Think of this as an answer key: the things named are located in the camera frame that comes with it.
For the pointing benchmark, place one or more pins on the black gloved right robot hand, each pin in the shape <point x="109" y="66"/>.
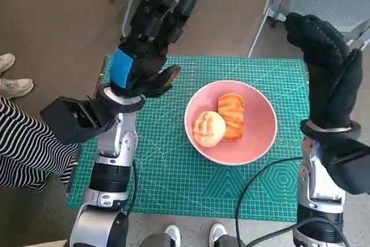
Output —
<point x="329" y="79"/>

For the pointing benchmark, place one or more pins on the bare left robot hand blue tape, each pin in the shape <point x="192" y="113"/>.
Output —
<point x="144" y="64"/>

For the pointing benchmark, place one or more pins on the round toy bread bun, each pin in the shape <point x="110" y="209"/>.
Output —
<point x="208" y="128"/>

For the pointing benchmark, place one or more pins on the pink bowl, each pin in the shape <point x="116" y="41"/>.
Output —
<point x="254" y="143"/>

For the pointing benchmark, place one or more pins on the long toy bread loaf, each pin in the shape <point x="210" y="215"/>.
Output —
<point x="231" y="119"/>

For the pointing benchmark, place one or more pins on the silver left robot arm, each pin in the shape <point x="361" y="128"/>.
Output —
<point x="112" y="143"/>

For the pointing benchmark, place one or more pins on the green cutting mat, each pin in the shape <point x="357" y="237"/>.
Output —
<point x="173" y="189"/>

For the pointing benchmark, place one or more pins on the person's shoe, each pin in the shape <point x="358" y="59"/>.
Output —
<point x="5" y="62"/>
<point x="16" y="88"/>

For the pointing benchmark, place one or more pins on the person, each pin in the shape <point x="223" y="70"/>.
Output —
<point x="26" y="143"/>

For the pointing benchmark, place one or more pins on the white robot right foot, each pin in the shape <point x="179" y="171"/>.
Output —
<point x="216" y="234"/>

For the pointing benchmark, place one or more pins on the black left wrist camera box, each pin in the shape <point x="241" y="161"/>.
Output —
<point x="72" y="119"/>

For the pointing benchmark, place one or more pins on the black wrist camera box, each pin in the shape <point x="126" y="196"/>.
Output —
<point x="352" y="171"/>
<point x="72" y="119"/>

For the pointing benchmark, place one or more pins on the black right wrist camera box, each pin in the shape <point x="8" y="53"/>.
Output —
<point x="352" y="171"/>

